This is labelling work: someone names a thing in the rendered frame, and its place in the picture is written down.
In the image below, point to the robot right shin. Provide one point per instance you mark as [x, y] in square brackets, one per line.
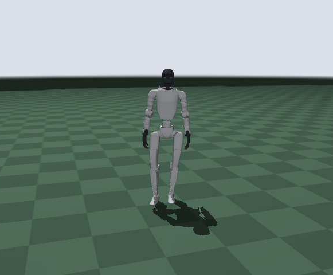
[154, 181]

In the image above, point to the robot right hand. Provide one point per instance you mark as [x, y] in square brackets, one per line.
[144, 138]

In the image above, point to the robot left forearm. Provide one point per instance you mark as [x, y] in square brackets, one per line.
[186, 124]

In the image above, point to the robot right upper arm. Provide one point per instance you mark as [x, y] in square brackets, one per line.
[150, 102]

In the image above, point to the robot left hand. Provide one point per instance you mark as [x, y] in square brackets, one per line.
[188, 139]

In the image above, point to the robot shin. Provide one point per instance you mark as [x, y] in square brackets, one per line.
[154, 181]
[173, 178]

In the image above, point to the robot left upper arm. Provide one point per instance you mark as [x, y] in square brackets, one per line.
[183, 101]

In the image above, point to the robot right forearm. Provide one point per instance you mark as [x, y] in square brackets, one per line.
[146, 124]

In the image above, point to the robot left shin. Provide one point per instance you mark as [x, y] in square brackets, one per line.
[173, 178]

